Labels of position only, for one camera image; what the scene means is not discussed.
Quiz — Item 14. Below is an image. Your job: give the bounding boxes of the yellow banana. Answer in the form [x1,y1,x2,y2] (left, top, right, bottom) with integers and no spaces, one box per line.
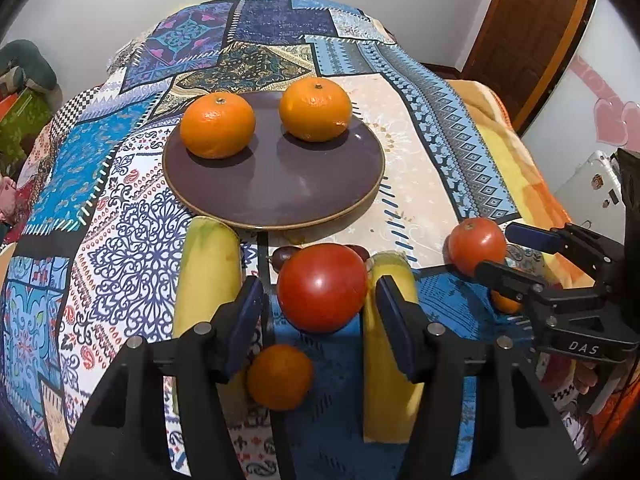
[171,216,251,426]
[362,252,426,445]

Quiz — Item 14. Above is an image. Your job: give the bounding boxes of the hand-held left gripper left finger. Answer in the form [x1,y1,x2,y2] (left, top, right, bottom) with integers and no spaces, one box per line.
[60,276,273,480]

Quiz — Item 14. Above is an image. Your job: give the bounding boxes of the small mandarin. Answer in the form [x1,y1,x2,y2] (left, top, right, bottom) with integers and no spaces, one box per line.
[246,344,315,411]
[490,290,523,315]

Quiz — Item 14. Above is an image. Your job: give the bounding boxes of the brown wooden door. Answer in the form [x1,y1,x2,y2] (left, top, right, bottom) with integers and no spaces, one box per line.
[460,0,598,133]

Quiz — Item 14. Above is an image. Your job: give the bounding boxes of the green box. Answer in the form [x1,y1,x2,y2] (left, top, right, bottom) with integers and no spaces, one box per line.
[0,87,53,171]

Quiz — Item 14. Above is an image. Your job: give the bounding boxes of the small red tomato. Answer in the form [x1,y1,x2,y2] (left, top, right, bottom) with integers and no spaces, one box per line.
[447,217,508,278]

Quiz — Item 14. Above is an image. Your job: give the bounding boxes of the person's right hand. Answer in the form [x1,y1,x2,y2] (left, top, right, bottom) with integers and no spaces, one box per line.
[570,362,601,396]

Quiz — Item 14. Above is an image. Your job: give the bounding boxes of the large orange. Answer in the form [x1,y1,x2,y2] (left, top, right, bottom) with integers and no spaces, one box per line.
[278,77,352,143]
[179,92,257,160]

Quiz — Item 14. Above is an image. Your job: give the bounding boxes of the orange yellow blanket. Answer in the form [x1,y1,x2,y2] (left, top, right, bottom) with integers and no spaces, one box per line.
[445,79,640,461]

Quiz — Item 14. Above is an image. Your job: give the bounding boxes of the dark purple plate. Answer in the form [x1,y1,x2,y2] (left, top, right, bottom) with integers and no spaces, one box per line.
[162,91,386,232]

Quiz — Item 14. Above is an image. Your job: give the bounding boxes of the large red tomato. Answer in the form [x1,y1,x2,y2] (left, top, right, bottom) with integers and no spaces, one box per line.
[277,243,368,335]

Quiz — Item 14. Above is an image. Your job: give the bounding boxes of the silver suitcase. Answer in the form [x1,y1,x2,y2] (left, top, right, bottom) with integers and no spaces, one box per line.
[552,150,626,231]

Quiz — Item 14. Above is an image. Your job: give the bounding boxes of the patchwork printed blanket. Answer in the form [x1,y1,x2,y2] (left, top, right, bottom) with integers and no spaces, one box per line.
[0,0,566,480]

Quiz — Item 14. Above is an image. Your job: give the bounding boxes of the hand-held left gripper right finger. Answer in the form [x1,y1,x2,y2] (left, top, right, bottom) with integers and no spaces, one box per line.
[375,275,591,480]

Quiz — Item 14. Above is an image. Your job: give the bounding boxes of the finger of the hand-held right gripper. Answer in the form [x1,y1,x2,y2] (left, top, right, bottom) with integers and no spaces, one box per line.
[505,222,626,286]
[474,260,551,311]

